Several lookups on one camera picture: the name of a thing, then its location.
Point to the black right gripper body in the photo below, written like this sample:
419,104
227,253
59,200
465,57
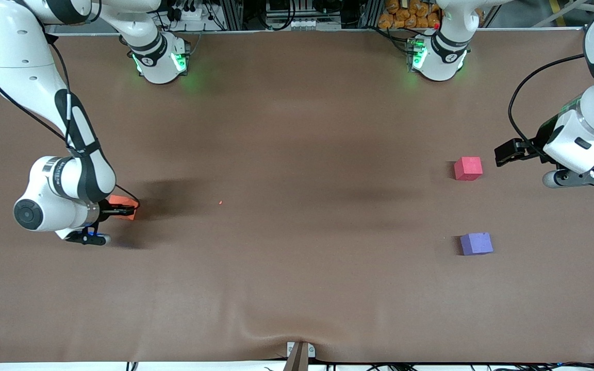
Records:
104,208

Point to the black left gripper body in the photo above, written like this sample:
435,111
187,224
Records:
543,141

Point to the orange foam block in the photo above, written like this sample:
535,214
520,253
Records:
119,200

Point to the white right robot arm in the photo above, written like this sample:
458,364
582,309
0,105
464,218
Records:
18,56

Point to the red foam block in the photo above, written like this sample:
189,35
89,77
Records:
468,168

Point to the purple foam block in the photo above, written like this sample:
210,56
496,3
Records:
476,243

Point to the pile of orange lumpy items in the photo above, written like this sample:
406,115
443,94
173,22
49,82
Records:
402,15

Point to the large fabric table mat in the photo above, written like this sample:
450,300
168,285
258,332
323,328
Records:
297,154

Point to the white power strip with plugs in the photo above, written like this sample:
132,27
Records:
191,14

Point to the white socket strip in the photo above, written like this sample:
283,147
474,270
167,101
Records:
312,24

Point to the aluminium frame post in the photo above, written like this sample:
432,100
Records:
232,13
372,13

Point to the metal clamp bracket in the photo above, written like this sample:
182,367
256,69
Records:
299,358

